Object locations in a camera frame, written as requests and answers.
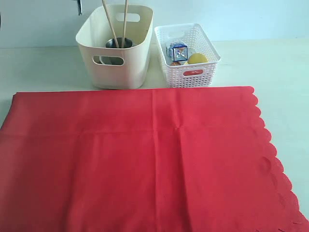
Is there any silver table knife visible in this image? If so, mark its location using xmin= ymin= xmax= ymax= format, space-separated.
xmin=74 ymin=0 xmax=83 ymax=15

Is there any cream plastic storage bin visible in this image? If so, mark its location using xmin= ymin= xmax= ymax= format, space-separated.
xmin=75 ymin=4 xmax=154 ymax=89

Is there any white perforated plastic basket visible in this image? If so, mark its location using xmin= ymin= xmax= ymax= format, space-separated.
xmin=154 ymin=23 xmax=221 ymax=88

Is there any brown wooden plate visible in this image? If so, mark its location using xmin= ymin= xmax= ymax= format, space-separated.
xmin=93 ymin=56 xmax=101 ymax=64

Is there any orange fried chicken piece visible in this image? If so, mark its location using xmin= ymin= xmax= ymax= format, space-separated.
xmin=170 ymin=61 xmax=181 ymax=66

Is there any red tablecloth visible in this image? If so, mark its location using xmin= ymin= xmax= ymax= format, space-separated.
xmin=0 ymin=87 xmax=309 ymax=232

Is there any stainless steel cup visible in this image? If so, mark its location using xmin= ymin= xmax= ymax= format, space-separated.
xmin=105 ymin=37 xmax=135 ymax=65

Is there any yellow lemon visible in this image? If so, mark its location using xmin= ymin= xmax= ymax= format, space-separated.
xmin=187 ymin=53 xmax=208 ymax=65

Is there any blue white milk carton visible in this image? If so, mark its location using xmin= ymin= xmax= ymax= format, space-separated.
xmin=166 ymin=41 xmax=188 ymax=62

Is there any red toy sausage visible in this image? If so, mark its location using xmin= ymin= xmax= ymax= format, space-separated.
xmin=183 ymin=70 xmax=203 ymax=76

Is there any wooden chopstick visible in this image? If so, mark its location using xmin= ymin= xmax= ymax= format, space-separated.
xmin=121 ymin=0 xmax=128 ymax=48
xmin=101 ymin=0 xmax=119 ymax=48

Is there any white ceramic bowl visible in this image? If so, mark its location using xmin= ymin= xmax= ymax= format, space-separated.
xmin=99 ymin=56 xmax=109 ymax=65

